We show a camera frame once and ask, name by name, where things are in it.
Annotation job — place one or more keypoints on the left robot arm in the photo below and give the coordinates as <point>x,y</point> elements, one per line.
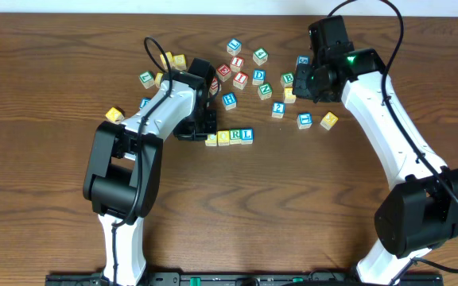
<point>124,169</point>

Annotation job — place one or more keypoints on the blue l block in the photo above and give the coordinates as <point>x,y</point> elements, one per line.
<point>234,47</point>
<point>247,136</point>

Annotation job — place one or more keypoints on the yellow S block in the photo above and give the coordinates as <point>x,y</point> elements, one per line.
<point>158,79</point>

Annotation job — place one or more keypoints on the blue L block back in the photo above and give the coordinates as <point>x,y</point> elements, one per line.
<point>234,47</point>

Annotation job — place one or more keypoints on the blue H block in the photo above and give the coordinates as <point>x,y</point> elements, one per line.
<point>229,101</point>

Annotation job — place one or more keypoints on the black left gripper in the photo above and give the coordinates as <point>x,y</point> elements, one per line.
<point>196,129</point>

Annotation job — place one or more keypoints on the yellow C block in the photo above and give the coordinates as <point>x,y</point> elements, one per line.
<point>212,140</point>

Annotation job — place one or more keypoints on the yellow K block right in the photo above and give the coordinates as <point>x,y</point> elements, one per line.
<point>329,120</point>

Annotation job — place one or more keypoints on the red E block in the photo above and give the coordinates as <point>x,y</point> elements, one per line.
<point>223,72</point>

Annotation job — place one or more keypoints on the red U block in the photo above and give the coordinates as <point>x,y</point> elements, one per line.
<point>215,86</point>

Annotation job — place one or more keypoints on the blue P block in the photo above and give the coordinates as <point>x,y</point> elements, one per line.
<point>144,102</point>

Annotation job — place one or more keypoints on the green N block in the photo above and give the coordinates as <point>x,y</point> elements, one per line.
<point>265,91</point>

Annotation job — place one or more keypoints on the red i block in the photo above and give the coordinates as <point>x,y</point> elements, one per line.
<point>240,80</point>
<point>236,63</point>

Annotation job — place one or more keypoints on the red I block back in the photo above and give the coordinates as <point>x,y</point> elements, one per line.
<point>236,63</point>

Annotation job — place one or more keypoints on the yellow G block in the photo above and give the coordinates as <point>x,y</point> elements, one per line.
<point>289,96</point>

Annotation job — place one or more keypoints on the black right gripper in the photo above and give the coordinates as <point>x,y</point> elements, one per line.
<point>302,83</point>

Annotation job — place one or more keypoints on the yellow O block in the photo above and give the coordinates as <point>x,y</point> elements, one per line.
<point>223,137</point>

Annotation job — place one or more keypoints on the red I block front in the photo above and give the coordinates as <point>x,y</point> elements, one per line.
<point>240,80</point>

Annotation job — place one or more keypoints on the yellow K block far left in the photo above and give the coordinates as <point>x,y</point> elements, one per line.
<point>115,115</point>

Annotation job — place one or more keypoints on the blue T block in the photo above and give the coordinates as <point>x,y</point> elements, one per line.
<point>304,121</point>

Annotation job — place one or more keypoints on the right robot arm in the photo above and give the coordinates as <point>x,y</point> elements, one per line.
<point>420,213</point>

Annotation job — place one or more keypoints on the green L block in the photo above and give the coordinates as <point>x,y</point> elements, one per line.
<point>147,80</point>

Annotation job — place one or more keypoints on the blue D block centre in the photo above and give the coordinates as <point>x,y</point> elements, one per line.
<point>258,77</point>

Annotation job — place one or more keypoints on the green B block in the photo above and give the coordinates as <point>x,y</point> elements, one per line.
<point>287,79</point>

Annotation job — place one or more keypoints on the blue 2 block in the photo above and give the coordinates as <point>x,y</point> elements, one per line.
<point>278,110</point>

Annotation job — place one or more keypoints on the yellow k block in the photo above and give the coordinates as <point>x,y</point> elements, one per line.
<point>115,115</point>
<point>329,120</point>

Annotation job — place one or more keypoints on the green 4 block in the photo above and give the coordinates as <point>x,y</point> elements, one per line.
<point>260,56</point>

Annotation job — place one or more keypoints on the green R block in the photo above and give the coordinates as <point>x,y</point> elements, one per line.
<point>235,136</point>

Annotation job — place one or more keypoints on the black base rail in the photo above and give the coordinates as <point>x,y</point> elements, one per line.
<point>178,279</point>

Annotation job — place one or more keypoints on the blue 5 block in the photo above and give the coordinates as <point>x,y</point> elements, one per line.
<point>303,60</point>

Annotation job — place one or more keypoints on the yellow block back right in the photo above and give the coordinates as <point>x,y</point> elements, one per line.
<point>179,62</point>

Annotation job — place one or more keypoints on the yellow block back left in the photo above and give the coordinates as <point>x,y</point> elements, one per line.
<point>167,60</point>

